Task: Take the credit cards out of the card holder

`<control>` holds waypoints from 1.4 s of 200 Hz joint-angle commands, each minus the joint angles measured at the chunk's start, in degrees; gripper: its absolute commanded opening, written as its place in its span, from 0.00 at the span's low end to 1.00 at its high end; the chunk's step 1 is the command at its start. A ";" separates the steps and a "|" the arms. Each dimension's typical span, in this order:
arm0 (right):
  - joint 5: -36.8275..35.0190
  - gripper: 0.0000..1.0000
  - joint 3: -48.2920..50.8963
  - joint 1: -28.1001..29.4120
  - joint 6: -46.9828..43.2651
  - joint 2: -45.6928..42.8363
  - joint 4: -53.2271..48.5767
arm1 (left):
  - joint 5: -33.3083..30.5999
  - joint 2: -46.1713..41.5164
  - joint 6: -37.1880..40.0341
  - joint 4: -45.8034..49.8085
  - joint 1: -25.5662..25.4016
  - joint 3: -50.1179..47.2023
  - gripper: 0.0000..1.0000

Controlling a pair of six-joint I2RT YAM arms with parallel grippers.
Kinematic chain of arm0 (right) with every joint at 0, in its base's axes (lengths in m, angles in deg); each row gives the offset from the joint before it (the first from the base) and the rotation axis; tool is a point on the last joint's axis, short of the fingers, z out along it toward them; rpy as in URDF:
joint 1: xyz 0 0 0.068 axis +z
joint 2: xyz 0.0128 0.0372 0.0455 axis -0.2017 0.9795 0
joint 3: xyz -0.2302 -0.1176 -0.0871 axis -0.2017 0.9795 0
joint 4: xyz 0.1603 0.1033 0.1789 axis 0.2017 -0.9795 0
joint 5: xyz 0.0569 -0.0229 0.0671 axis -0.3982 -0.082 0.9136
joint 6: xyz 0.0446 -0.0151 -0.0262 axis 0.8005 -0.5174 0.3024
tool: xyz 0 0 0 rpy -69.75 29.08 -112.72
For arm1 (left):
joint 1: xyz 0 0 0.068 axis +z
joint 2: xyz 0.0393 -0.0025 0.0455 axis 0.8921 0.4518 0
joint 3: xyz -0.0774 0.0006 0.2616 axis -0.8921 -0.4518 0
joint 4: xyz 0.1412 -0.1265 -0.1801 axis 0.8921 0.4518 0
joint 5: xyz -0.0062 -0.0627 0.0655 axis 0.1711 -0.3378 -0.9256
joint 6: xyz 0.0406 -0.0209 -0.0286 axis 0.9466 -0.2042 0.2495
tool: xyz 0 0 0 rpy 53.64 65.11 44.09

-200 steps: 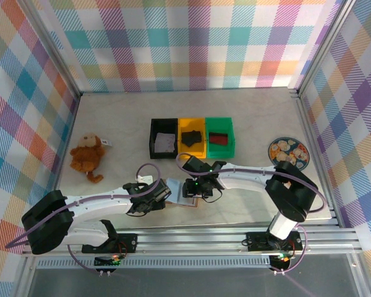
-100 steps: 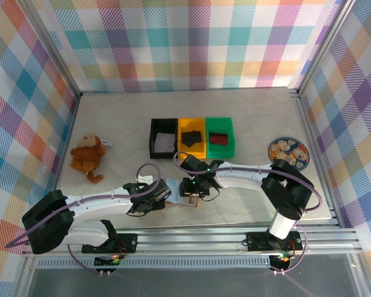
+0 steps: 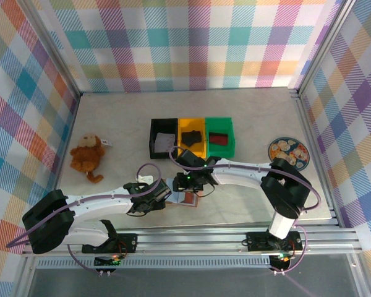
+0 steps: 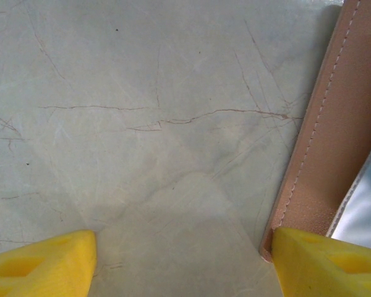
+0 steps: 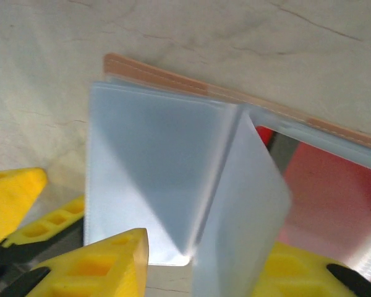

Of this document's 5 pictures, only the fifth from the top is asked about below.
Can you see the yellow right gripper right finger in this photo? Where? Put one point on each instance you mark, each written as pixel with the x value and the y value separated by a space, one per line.
pixel 296 272

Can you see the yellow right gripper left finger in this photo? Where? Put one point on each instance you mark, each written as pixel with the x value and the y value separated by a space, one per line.
pixel 105 269

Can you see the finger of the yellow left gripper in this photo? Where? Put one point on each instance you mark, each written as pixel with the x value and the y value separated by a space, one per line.
pixel 49 229
pixel 15 198

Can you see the red credit card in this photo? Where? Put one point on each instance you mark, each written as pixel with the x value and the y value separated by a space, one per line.
pixel 327 191

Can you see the tan leather card holder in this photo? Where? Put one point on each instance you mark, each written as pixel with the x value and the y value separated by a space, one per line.
pixel 148 148

